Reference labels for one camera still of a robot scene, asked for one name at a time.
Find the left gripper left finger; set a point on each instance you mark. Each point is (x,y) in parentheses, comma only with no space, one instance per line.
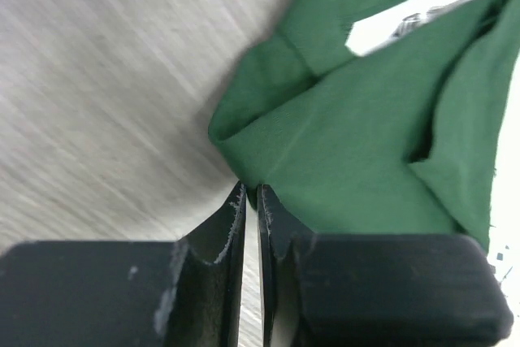
(128,293)

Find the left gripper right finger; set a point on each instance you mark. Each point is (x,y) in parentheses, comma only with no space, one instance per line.
(322,289)

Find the white and green t-shirt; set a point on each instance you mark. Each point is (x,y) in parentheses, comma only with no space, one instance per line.
(366,123)

